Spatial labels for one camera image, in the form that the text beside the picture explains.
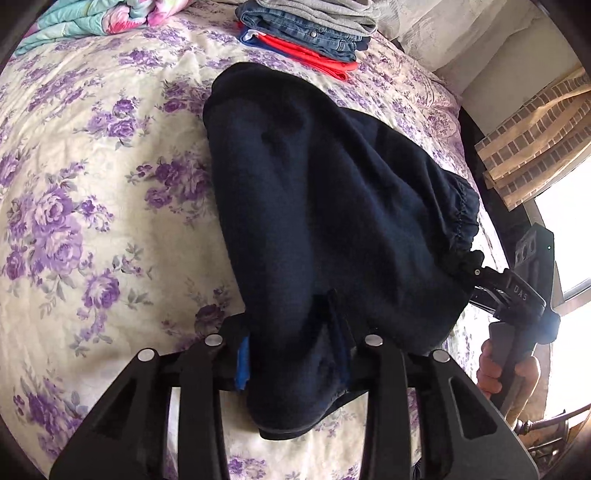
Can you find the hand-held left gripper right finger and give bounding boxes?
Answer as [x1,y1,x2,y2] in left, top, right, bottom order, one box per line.
[325,288,540,480]

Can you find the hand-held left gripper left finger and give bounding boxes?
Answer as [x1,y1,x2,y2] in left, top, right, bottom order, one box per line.
[48,318,252,480]

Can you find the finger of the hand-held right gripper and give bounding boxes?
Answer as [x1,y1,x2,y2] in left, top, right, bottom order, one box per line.
[461,250,512,291]
[467,286,505,317]

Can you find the navy blue pants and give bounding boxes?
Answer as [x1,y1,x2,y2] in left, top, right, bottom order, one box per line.
[203,62,482,440]

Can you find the folded grey pants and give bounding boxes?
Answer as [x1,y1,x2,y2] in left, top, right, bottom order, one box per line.
[255,0,380,37]

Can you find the person's right hand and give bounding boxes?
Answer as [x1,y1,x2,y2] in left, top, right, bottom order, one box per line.
[477,339,542,416]

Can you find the window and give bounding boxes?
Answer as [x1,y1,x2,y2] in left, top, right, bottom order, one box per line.
[531,173,591,418]

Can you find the beige checked curtain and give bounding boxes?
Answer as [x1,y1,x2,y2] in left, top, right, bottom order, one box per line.
[475,76,591,212]

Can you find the purple floral bedspread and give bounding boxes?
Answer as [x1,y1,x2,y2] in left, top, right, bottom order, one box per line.
[0,0,513,480]

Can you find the white floral pillow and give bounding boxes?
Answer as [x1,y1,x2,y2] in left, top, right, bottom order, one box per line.
[372,0,548,86]

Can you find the folded red garment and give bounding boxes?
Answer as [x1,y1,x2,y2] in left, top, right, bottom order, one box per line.
[240,28,359,82]

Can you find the folded blue jeans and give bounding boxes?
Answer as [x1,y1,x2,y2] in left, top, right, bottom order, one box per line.
[235,0,373,64]

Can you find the folded blue white garment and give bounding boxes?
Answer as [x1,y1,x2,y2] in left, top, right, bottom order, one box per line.
[237,28,266,48]

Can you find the folded floral quilt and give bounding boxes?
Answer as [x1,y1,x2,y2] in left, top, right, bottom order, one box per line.
[14,0,197,57]

